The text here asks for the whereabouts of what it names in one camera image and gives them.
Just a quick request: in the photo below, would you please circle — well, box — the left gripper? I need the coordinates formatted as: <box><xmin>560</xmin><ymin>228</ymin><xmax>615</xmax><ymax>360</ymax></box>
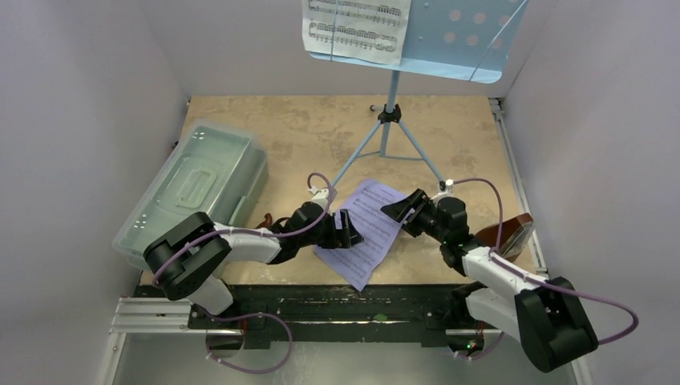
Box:
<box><xmin>297</xmin><ymin>208</ymin><xmax>362</xmax><ymax>249</ymax></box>

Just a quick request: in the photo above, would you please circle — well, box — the purple paper sheet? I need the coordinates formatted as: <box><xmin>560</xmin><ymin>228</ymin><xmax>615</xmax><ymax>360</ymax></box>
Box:
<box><xmin>314</xmin><ymin>179</ymin><xmax>406</xmax><ymax>292</ymax></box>

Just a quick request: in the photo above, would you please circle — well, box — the white sheet music page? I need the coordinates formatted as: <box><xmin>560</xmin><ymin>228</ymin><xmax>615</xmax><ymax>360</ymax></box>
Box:
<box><xmin>302</xmin><ymin>0</ymin><xmax>411</xmax><ymax>66</ymax></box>

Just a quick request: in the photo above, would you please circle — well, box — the light blue music stand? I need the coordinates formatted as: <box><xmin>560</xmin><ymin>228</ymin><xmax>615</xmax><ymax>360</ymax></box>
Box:
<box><xmin>307</xmin><ymin>1</ymin><xmax>528</xmax><ymax>183</ymax></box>

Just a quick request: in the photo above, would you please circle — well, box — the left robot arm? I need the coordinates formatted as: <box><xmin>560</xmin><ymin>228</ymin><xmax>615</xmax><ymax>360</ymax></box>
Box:
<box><xmin>143</xmin><ymin>201</ymin><xmax>364</xmax><ymax>328</ymax></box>

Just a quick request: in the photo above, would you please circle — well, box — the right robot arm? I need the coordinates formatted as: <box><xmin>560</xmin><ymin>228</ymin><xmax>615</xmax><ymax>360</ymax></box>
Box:
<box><xmin>380</xmin><ymin>189</ymin><xmax>600</xmax><ymax>373</ymax></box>

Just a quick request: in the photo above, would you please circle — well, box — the brown capo clamp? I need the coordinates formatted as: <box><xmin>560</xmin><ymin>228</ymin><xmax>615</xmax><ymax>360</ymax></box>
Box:
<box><xmin>257</xmin><ymin>213</ymin><xmax>273</xmax><ymax>228</ymax></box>

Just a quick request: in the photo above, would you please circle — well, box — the brown metronome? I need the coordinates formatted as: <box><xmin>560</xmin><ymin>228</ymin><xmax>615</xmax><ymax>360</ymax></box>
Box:
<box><xmin>475</xmin><ymin>213</ymin><xmax>534</xmax><ymax>262</ymax></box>

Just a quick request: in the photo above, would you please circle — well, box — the clear plastic storage bin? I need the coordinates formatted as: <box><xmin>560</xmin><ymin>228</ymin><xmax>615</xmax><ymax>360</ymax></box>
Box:
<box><xmin>112</xmin><ymin>120</ymin><xmax>269</xmax><ymax>270</ymax></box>

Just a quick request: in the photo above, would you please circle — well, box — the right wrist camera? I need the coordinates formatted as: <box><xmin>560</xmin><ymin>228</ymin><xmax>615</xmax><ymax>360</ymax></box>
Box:
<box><xmin>432</xmin><ymin>179</ymin><xmax>455</xmax><ymax>201</ymax></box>

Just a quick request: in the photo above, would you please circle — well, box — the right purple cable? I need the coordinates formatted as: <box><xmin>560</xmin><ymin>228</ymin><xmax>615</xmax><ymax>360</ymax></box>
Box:
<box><xmin>440</xmin><ymin>177</ymin><xmax>640</xmax><ymax>363</ymax></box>

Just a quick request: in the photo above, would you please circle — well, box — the purple cable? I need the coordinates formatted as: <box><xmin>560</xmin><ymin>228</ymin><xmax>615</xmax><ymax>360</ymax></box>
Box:
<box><xmin>440</xmin><ymin>177</ymin><xmax>640</xmax><ymax>363</ymax></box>
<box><xmin>151</xmin><ymin>172</ymin><xmax>338</xmax><ymax>375</ymax></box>

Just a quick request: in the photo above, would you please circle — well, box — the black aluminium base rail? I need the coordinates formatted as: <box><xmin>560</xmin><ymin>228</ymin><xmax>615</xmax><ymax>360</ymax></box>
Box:
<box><xmin>108</xmin><ymin>284</ymin><xmax>506</xmax><ymax>352</ymax></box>

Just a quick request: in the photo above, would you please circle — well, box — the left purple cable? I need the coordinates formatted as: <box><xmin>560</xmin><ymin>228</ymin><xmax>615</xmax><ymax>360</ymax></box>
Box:
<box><xmin>151</xmin><ymin>172</ymin><xmax>338</xmax><ymax>375</ymax></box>

